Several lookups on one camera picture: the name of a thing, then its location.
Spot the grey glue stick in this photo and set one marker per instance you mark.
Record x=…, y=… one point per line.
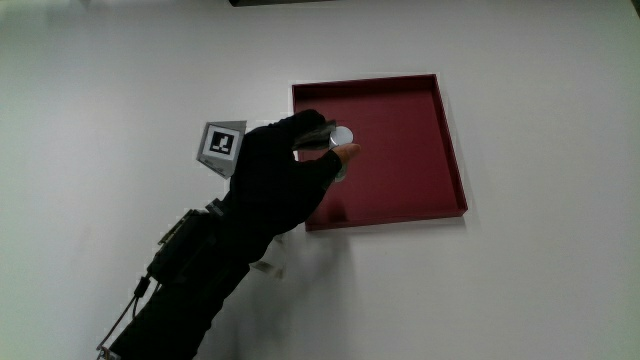
x=342, y=136

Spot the person's left hand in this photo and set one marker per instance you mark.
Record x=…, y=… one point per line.
x=270, y=190

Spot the red square tray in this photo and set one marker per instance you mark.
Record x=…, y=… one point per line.
x=400, y=150

